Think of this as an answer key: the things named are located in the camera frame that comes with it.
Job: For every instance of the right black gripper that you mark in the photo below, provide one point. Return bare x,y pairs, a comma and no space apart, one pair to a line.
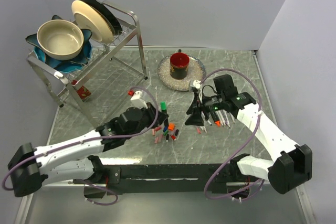
195,118

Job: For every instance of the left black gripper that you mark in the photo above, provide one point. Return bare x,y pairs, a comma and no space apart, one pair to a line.
152,113

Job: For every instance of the orange cap black highlighter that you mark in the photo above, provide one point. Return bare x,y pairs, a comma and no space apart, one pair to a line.
215,118

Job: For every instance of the green cap black highlighter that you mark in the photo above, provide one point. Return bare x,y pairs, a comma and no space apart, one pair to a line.
164,110

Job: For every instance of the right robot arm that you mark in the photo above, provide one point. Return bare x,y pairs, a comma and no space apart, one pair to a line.
290,164

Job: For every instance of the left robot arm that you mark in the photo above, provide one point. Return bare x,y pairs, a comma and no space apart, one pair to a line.
32,167

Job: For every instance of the speckled grey plate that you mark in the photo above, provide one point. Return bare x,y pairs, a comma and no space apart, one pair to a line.
195,71

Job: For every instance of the black red mug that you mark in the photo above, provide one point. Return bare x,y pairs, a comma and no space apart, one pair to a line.
179,63

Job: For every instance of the steel dish rack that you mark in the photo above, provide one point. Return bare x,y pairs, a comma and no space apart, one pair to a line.
74,81

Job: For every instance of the red sticker tag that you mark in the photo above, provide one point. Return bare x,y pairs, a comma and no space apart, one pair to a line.
83,93

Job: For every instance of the black plate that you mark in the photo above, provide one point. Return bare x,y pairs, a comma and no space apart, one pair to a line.
99,7

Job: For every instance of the blue star-shaped dish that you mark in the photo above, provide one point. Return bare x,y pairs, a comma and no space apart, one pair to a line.
66,66

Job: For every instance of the cream plate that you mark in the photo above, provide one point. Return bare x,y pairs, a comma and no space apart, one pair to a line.
88,18

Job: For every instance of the beige ceramic bowl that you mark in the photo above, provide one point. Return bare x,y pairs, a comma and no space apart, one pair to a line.
60,39

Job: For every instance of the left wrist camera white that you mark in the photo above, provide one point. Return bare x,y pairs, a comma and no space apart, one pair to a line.
137,99

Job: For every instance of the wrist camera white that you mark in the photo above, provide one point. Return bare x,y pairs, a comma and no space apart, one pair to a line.
195,86
137,99

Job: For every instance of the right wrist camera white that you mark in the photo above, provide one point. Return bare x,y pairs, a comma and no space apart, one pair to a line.
195,86

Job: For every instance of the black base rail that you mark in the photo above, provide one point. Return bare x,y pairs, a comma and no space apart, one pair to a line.
157,178

